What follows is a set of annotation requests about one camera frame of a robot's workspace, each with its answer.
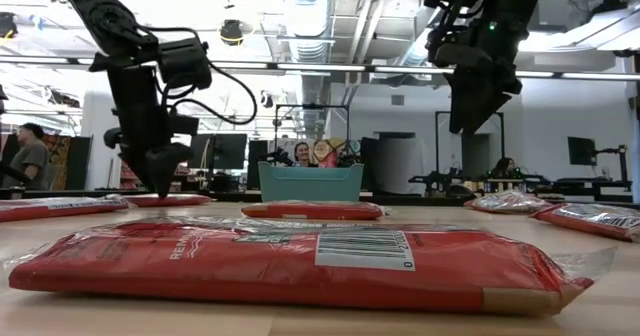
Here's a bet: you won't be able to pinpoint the black cabinet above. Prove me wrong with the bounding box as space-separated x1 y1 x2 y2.
247 139 270 191

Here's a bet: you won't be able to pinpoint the black upright panel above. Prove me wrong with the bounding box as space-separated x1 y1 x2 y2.
359 136 380 193

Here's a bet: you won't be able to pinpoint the black computer monitor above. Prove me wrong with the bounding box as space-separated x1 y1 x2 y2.
188 134 217 171
214 133 249 171

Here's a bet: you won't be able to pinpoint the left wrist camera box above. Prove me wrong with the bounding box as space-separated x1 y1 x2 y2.
157 38 213 91

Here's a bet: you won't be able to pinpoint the white round column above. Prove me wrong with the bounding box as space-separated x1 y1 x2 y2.
81 89 121 191

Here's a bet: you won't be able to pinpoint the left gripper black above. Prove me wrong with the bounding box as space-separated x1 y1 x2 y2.
102 64 201 199

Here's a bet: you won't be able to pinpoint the red popcorn bag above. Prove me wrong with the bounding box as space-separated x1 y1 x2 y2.
463 191 554 215
530 202 640 243
0 196 130 224
240 200 389 222
2 216 619 318
118 193 214 208

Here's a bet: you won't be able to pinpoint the silver ceiling air duct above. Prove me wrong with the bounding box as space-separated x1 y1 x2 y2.
277 0 335 140

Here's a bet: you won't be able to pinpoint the black monitor on arm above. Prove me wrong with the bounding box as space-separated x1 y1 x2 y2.
567 136 599 167

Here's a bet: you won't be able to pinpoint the black partition panel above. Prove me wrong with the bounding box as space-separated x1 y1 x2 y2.
64 135 94 191

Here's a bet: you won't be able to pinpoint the blue grey upright post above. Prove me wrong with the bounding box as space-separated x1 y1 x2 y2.
630 50 640 205

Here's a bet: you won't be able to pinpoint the black desk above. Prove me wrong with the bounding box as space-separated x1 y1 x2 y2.
532 177 634 203

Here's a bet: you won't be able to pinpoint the colourful patterned tapestry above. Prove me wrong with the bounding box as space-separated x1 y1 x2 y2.
42 134 69 191

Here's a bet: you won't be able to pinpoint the teal plastic basket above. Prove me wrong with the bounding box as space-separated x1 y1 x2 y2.
257 161 365 203

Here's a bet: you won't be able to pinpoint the red background chair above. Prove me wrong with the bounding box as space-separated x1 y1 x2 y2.
119 161 142 192

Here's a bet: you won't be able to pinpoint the white cylindrical tank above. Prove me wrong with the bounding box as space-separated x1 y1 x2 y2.
374 131 427 195

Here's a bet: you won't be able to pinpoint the person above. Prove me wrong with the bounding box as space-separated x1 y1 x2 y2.
1 122 51 191
491 157 519 180
293 141 319 169

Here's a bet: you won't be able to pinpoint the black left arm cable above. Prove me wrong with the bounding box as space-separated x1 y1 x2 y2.
134 24 259 126

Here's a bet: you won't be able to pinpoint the black ceiling dome fixture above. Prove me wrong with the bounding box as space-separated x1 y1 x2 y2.
218 19 245 47

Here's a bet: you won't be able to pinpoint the red popcorn packets in bin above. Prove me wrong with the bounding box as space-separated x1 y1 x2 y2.
313 138 361 169

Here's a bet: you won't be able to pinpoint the large silver slanted duct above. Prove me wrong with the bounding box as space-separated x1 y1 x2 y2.
399 25 437 68

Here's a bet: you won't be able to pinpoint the black metal frame stand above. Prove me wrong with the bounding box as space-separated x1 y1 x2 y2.
434 110 506 177
273 103 351 152

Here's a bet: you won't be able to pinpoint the black ceiling box fixture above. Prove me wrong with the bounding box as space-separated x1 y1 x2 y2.
0 11 19 40

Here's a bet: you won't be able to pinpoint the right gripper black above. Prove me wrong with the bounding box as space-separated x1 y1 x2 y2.
427 23 524 137

